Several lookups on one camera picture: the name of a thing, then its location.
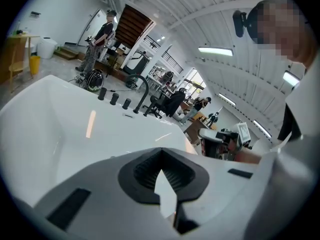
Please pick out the black curved faucet spout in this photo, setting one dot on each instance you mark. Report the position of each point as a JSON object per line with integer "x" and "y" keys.
{"x": 142, "y": 97}

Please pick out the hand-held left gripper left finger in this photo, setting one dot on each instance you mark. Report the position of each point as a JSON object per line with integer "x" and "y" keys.
{"x": 100, "y": 184}

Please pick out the long ceiling light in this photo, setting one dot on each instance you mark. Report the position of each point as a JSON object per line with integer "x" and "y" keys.
{"x": 216, "y": 51}
{"x": 291, "y": 78}
{"x": 227, "y": 99}
{"x": 262, "y": 128}

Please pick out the brown staircase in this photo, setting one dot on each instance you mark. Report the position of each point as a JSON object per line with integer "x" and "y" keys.
{"x": 132, "y": 26}

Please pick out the person's head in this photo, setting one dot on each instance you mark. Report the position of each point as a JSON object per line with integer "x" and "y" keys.
{"x": 280, "y": 29}

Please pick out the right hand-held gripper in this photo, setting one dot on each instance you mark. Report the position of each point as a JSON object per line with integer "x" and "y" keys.
{"x": 242, "y": 132}

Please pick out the yellow bin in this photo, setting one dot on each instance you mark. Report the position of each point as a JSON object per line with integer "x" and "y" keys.
{"x": 35, "y": 65}

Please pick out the light wooden chair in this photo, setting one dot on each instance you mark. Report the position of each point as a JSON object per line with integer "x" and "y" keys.
{"x": 17, "y": 66}

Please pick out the white door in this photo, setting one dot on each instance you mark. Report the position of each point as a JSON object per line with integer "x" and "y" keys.
{"x": 91, "y": 26}

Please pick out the dark wooden table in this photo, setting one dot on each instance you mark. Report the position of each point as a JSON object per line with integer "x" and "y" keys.
{"x": 192, "y": 131}

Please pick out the person's right forearm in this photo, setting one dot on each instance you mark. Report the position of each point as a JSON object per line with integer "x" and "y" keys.
{"x": 247, "y": 156}

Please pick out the black jacket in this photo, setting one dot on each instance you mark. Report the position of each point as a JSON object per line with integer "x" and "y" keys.
{"x": 175, "y": 102}

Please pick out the wooden steps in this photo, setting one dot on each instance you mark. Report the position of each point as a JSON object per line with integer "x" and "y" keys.
{"x": 65, "y": 52}

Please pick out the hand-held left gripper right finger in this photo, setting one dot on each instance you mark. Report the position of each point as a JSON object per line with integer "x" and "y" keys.
{"x": 220, "y": 184}

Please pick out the black equipment bag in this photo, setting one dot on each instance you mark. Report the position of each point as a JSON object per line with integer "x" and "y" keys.
{"x": 131, "y": 81}

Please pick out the black faucet knob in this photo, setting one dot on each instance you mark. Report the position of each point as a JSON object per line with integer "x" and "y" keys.
{"x": 102, "y": 94}
{"x": 114, "y": 99}
{"x": 126, "y": 104}

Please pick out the round wooden table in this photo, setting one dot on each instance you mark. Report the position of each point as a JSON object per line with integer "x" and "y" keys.
{"x": 27, "y": 36}

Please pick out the white bucket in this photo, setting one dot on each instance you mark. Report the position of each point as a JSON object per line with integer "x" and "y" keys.
{"x": 47, "y": 47}

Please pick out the black dome backpack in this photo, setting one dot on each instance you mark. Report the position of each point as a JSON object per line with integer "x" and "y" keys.
{"x": 94, "y": 80}

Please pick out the black hand shower wand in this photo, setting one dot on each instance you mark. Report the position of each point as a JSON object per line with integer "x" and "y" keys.
{"x": 149, "y": 107}

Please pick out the white bathtub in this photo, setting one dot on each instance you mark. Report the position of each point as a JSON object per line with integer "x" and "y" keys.
{"x": 50, "y": 124}

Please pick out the black treadmill machine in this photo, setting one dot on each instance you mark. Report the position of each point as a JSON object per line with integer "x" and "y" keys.
{"x": 136, "y": 64}

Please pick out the black head-mounted camera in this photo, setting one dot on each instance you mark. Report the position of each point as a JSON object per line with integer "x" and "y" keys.
{"x": 240, "y": 24}

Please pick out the black office chair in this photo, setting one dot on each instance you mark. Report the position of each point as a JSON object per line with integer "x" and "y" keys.
{"x": 156, "y": 104}

